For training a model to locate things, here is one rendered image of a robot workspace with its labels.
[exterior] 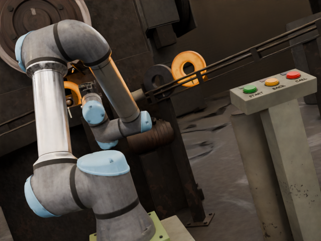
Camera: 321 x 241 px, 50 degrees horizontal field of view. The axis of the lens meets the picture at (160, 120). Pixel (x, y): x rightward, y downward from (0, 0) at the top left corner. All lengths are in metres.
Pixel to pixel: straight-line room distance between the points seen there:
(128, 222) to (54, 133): 0.30
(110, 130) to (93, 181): 0.45
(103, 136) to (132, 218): 0.48
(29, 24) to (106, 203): 1.04
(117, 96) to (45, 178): 0.38
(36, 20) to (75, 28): 0.67
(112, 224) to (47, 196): 0.17
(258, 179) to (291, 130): 0.24
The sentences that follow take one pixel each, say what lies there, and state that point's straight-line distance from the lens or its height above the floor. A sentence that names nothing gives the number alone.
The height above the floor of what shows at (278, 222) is 0.11.
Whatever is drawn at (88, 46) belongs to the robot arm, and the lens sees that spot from 1.00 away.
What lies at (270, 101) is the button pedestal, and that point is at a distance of 1.07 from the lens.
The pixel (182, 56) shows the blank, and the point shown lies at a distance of 1.52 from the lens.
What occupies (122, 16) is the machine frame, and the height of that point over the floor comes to 1.09.
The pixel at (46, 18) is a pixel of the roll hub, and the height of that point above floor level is 1.12.
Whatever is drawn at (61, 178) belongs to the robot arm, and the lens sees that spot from 0.87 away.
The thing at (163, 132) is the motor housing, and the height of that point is 0.48.
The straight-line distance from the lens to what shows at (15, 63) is 1.75.
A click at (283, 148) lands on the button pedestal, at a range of 1.11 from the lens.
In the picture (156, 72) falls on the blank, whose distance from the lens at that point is 1.57.
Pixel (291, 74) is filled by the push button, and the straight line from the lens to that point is 1.15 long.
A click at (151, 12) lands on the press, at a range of 5.95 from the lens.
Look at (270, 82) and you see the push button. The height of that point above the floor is 0.61.
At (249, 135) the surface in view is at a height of 0.44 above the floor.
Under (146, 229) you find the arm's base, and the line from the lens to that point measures 0.88.
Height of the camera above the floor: 0.71
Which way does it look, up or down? 7 degrees down
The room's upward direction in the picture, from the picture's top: 17 degrees counter-clockwise
